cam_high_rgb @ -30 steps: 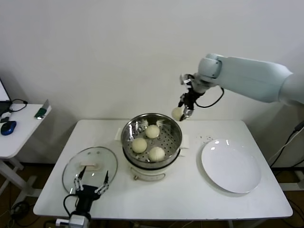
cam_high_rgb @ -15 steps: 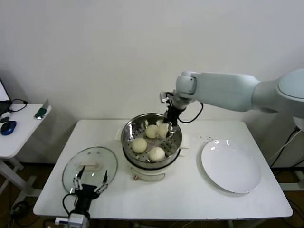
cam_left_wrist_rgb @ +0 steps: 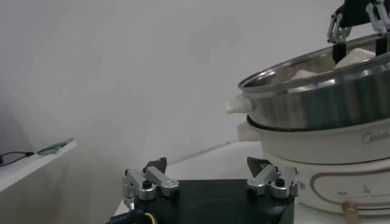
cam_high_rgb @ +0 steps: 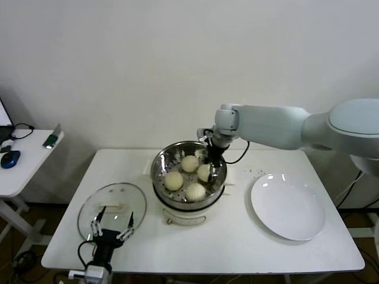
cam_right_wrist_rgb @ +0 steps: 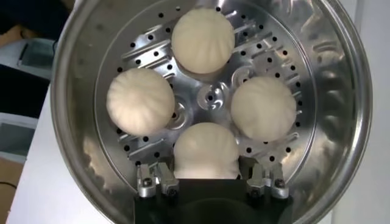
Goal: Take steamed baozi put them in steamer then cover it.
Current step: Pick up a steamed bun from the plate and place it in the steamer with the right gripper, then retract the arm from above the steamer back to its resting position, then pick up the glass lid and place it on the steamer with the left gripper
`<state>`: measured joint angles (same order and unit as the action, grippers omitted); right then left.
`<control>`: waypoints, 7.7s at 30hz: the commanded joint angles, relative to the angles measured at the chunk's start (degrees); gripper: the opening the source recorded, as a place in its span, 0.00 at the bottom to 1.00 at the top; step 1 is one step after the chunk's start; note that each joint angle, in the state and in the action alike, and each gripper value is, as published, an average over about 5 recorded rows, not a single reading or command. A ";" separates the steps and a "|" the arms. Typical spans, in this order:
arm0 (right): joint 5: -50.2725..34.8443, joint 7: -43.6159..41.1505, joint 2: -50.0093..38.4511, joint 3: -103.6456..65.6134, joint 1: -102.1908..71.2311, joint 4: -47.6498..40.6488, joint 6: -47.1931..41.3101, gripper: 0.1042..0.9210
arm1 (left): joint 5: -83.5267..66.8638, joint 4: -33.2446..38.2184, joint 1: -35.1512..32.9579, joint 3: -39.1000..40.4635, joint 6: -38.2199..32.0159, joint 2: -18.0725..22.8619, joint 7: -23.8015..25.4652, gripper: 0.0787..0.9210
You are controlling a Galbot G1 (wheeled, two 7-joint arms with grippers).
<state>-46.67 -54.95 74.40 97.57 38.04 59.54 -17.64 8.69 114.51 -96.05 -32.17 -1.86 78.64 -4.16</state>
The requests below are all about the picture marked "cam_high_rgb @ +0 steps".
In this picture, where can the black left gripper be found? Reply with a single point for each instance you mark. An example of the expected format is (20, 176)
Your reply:
(106, 242)

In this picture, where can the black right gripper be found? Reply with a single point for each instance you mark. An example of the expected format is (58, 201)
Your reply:
(214, 154)

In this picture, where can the white round plate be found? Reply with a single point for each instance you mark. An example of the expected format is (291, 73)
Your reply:
(287, 207)

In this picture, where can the blue computer mouse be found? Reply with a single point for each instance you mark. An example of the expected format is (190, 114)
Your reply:
(10, 159)

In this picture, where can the glass pot lid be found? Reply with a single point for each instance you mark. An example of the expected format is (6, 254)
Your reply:
(118, 192)

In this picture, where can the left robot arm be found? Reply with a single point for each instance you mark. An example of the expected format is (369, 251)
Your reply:
(99, 273)

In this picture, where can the white electric cooker pot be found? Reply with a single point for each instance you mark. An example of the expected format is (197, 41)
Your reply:
(183, 214)

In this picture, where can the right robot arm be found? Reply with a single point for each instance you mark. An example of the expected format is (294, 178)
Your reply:
(281, 127)

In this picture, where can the laptop screen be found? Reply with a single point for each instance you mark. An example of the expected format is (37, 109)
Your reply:
(3, 114)

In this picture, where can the white steamed baozi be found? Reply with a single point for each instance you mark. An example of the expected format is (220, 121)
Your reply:
(173, 181)
(203, 173)
(195, 191)
(189, 163)

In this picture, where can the scattered dark crumbs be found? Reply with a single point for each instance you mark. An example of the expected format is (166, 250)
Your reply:
(256, 171)

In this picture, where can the perforated steel steamer basket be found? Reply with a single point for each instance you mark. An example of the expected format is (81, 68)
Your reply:
(161, 165)

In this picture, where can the white side table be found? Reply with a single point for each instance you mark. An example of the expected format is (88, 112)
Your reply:
(32, 156)

